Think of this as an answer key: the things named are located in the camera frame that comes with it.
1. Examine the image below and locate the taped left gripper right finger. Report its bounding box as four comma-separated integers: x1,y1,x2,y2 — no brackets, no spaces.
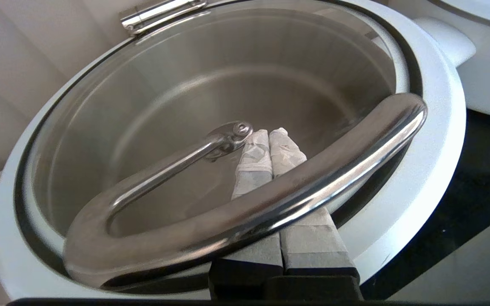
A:
269,127,360,281

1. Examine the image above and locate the large black glass hob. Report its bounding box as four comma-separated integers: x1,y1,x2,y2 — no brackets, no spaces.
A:
358,108,490,301

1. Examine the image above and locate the glass pot lid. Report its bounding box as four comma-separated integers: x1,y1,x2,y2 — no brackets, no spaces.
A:
0,0,467,300

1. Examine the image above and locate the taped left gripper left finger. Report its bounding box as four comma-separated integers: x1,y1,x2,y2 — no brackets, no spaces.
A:
209,130,284,298

